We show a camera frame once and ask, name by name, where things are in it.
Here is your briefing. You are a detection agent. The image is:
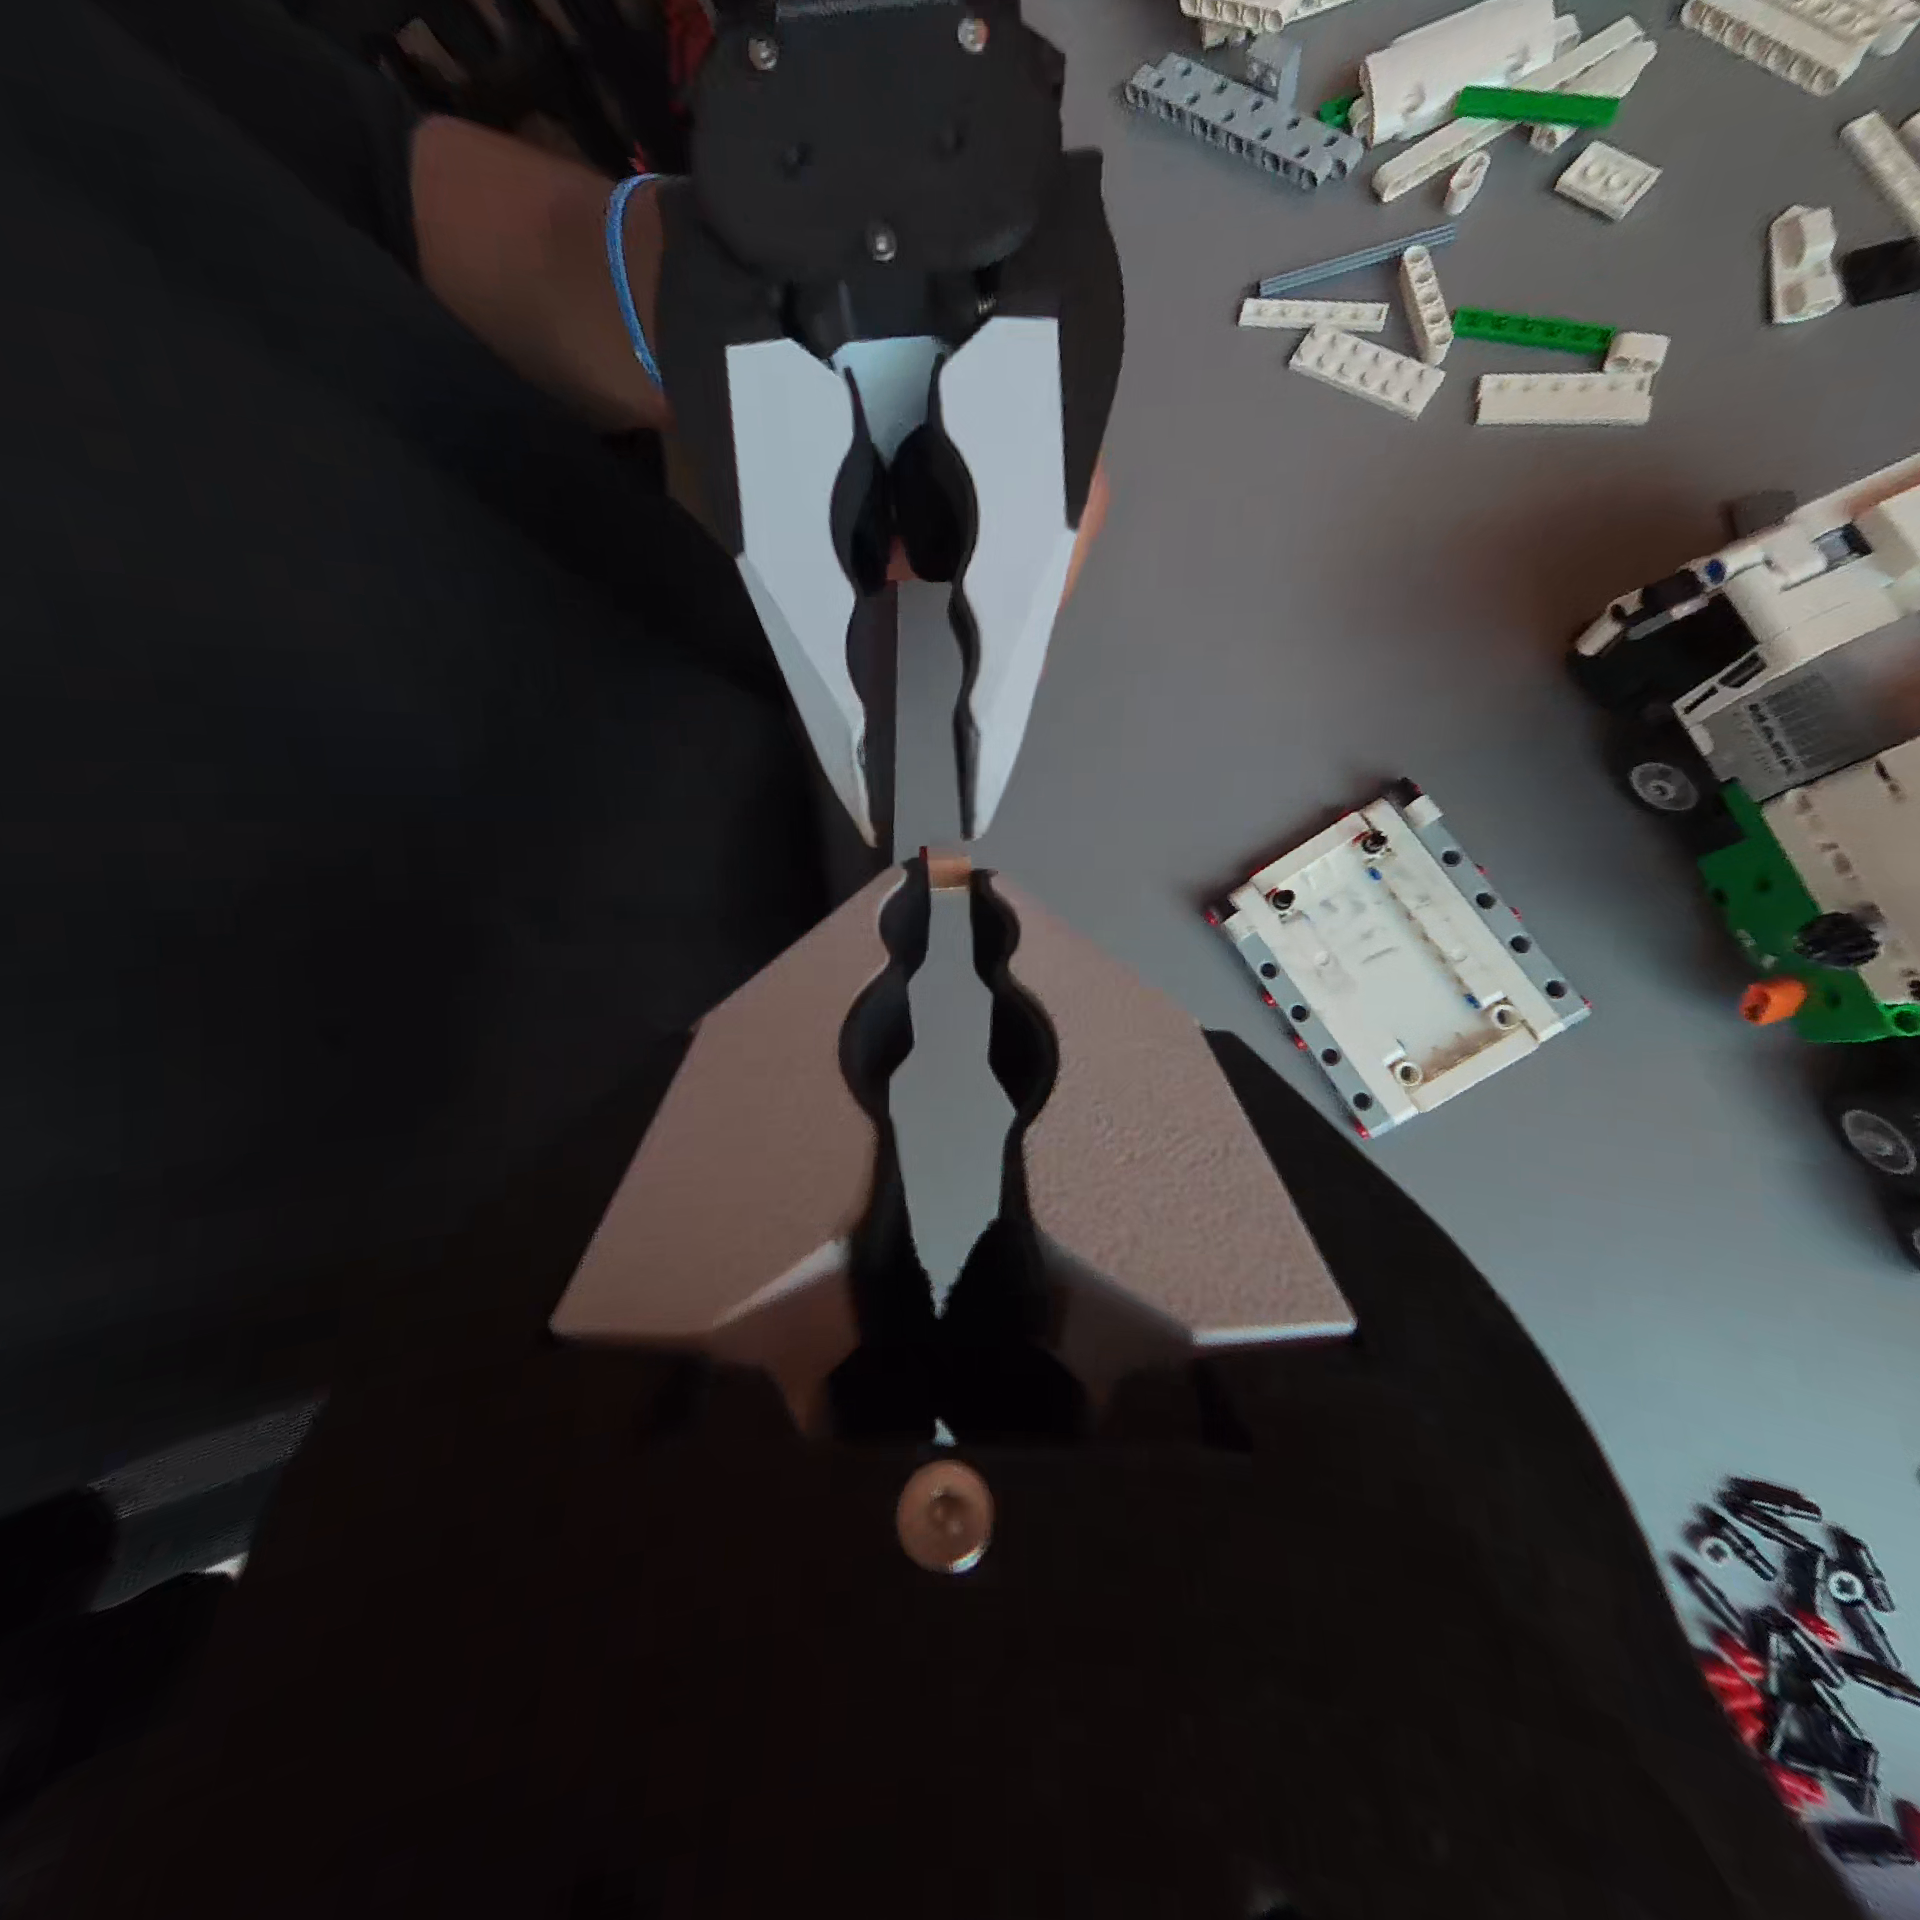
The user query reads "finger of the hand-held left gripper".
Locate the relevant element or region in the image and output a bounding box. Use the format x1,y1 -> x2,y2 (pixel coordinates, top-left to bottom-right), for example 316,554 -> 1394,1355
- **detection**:
726,344 -> 903,852
900,320 -> 1082,842

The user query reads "grey lego beam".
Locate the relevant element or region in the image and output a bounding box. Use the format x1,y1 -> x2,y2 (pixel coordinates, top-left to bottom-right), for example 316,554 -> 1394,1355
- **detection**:
1124,56 -> 1367,192

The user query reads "person's left forearm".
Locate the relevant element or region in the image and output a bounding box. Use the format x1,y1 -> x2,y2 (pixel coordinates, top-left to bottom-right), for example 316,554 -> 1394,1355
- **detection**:
408,107 -> 671,442

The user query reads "blue wristband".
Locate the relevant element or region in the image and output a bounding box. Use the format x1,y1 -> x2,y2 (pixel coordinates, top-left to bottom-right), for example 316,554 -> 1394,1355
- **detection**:
603,172 -> 673,395

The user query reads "pile of white lego bricks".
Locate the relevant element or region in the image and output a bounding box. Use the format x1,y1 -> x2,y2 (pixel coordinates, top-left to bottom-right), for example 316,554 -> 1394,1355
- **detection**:
1178,0 -> 1920,429

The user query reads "white green lego truck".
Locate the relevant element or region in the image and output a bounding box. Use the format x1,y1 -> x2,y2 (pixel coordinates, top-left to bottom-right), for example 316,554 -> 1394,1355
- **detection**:
1568,451 -> 1920,1269

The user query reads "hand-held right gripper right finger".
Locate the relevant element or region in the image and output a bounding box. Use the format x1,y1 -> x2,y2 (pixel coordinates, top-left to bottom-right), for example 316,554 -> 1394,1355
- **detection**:
967,866 -> 1362,1346

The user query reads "green lego beam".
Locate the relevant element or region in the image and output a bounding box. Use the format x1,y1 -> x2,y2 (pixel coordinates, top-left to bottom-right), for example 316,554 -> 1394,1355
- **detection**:
1450,304 -> 1618,358
1457,84 -> 1626,130

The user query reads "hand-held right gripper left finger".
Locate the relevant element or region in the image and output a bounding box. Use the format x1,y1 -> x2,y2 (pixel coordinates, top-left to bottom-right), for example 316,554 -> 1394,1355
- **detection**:
547,860 -> 932,1355

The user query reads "person's dark clothing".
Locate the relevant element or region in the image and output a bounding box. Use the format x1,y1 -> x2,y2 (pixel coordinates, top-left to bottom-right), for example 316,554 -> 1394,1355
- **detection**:
0,0 -> 842,1501

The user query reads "pile of small lego pins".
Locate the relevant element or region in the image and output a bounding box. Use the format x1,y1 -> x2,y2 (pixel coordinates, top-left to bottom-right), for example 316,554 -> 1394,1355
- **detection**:
1664,1476 -> 1920,1876

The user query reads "grey lego axle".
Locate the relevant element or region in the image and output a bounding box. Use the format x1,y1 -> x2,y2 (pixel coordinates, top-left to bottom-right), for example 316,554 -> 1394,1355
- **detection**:
1258,222 -> 1462,300

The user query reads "white lego panel assembly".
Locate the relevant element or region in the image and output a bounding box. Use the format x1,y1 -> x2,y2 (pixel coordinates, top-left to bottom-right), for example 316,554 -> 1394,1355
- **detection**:
1206,778 -> 1595,1144

